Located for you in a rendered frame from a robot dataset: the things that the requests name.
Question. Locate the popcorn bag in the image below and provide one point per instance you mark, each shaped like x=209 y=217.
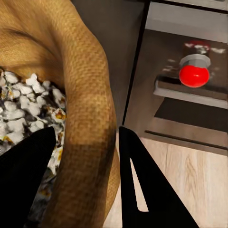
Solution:
x=48 y=38

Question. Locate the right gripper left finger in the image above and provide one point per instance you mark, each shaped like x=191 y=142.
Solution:
x=22 y=170

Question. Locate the oven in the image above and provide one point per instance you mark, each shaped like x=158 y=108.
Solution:
x=180 y=87

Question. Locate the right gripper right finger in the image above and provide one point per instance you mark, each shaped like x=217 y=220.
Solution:
x=166 y=210

